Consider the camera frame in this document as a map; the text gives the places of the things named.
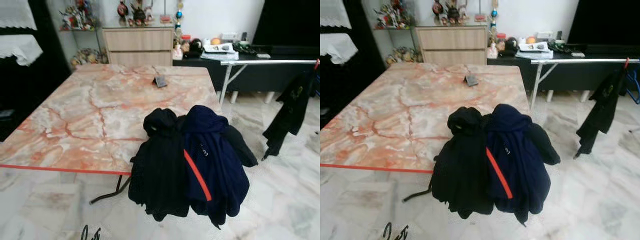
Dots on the red plastic hanger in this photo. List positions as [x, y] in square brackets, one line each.
[317, 64]
[626, 63]

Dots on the black tall cabinet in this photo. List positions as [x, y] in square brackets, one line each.
[30, 90]
[360, 85]

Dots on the red lid snack jar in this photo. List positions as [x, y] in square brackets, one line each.
[186, 44]
[500, 43]

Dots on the black hooded jacket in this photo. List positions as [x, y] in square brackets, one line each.
[462, 170]
[160, 170]

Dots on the black TV console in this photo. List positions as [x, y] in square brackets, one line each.
[565, 75]
[260, 75]

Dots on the pink marble table red edge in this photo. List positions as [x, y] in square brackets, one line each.
[390, 115]
[75, 115]

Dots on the black soundbar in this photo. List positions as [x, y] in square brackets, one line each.
[615, 49]
[295, 50]

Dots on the small red mat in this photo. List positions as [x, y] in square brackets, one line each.
[480, 18]
[166, 19]

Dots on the silver metal clothes rack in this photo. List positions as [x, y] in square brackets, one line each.
[575, 60]
[270, 62]

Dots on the black flat television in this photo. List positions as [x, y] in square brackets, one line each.
[605, 22]
[290, 22]

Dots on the black teapot ornament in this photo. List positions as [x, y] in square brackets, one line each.
[453, 14]
[138, 16]

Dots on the blue plastic hanger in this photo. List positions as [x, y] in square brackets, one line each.
[634, 87]

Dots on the navy jacket red stripe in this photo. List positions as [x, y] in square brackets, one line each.
[220, 165]
[522, 165]

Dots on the stack of white papers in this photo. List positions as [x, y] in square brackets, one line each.
[534, 50]
[220, 51]

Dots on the white porcelain figurine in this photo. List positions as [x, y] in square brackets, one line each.
[149, 14]
[464, 12]

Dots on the small black wallet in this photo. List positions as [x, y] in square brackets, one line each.
[471, 81]
[160, 82]

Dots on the small white device box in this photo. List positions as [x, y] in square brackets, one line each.
[263, 56]
[578, 55]

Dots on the black mouse plush toy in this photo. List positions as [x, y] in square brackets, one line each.
[196, 47]
[511, 46]

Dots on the orange ball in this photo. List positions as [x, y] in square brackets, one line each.
[215, 41]
[530, 40]

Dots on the blue gold trophy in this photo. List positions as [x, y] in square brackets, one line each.
[494, 16]
[179, 17]

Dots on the plain black garment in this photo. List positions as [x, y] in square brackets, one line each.
[242, 147]
[546, 146]

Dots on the glass shelf with figurines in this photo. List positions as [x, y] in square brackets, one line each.
[80, 20]
[395, 19]

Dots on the pink tissue box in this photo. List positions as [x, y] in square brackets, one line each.
[492, 51]
[177, 52]

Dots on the white lace cloth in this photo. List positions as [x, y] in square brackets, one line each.
[336, 47]
[334, 14]
[20, 49]
[17, 15]

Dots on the light wood cabinet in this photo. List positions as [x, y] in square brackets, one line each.
[137, 47]
[450, 46]

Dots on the black t-shirt green logo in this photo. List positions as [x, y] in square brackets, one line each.
[600, 110]
[290, 110]

